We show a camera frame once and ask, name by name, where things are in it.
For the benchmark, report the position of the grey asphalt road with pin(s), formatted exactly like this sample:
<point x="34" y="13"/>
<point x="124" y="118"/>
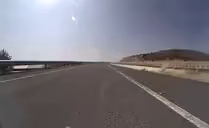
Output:
<point x="92" y="96"/>

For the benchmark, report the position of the brown hill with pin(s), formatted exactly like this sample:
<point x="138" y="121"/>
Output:
<point x="172" y="55"/>

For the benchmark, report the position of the white painted edge line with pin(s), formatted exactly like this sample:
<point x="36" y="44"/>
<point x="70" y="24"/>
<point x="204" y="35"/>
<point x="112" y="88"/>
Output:
<point x="25" y="76"/>
<point x="166" y="102"/>

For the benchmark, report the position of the metal guardrail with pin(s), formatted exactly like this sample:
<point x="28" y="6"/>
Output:
<point x="198" y="66"/>
<point x="25" y="62"/>

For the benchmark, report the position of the pale sandy verge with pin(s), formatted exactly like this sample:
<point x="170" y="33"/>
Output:
<point x="192" y="75"/>

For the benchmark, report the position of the small dark tree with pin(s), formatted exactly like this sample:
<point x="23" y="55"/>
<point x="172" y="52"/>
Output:
<point x="2" y="55"/>

